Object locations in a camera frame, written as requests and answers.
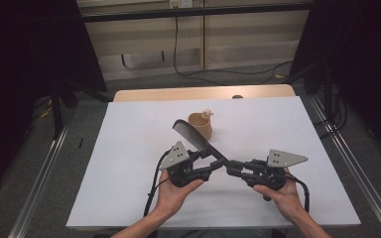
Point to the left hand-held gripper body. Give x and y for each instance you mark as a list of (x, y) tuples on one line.
[(175, 157)]

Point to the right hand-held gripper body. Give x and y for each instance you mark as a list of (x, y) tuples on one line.
[(282, 158)]

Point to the black kitchen cleaver knife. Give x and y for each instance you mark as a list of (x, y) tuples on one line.
[(191, 134)]

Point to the person's left hand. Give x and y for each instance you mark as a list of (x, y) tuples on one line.
[(172, 198)]

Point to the person's right hand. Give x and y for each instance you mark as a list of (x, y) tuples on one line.
[(286, 201)]

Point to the tan cup with rim figure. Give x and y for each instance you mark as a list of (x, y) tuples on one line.
[(205, 130)]

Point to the white table board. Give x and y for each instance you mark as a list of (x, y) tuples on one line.
[(119, 158)]

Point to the light wooden table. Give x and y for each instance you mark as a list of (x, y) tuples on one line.
[(178, 93)]

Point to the dark round table grommet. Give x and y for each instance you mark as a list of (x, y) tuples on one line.
[(237, 96)]

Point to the black metal stand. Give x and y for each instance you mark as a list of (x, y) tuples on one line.
[(327, 92), (57, 109)]

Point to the yellow floor tape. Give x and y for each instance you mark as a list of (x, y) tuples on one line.
[(279, 76)]

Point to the small black pen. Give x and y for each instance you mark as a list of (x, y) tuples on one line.
[(80, 142)]

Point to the dark curtain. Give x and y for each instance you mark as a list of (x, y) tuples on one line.
[(20, 82), (370, 66)]

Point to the black horizontal bar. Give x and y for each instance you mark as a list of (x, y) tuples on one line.
[(195, 12)]

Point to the aluminium floor rail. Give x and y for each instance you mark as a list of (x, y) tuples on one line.
[(354, 158), (41, 178)]

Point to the white wall outlet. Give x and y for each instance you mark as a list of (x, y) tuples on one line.
[(180, 3)]

